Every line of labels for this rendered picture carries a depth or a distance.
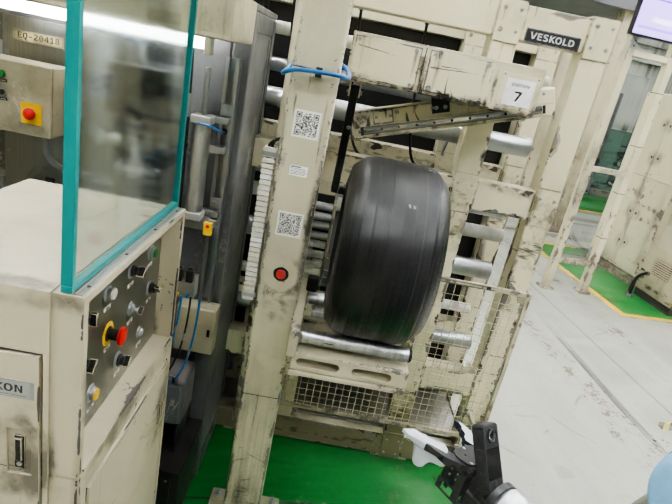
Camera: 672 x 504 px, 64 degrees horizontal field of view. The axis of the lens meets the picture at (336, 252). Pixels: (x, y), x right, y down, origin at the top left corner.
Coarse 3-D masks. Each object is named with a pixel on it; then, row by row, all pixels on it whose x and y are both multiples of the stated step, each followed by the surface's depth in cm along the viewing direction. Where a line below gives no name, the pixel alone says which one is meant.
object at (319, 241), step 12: (324, 204) 196; (336, 204) 196; (324, 216) 197; (312, 228) 212; (324, 228) 199; (312, 240) 202; (324, 240) 200; (312, 252) 202; (324, 252) 215; (312, 264) 204; (324, 264) 202
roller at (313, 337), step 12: (300, 336) 160; (312, 336) 160; (324, 336) 161; (336, 336) 162; (348, 336) 163; (336, 348) 161; (348, 348) 161; (360, 348) 161; (372, 348) 161; (384, 348) 161; (396, 348) 162; (408, 348) 163; (396, 360) 163; (408, 360) 162
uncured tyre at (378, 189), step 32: (384, 160) 155; (352, 192) 146; (384, 192) 143; (416, 192) 145; (448, 192) 153; (352, 224) 142; (384, 224) 140; (416, 224) 141; (448, 224) 145; (352, 256) 140; (384, 256) 139; (416, 256) 140; (352, 288) 142; (384, 288) 141; (416, 288) 141; (352, 320) 149; (384, 320) 147; (416, 320) 147
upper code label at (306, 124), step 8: (296, 112) 146; (304, 112) 146; (312, 112) 146; (296, 120) 146; (304, 120) 146; (312, 120) 146; (320, 120) 146; (296, 128) 147; (304, 128) 147; (312, 128) 147; (296, 136) 148; (304, 136) 148; (312, 136) 148
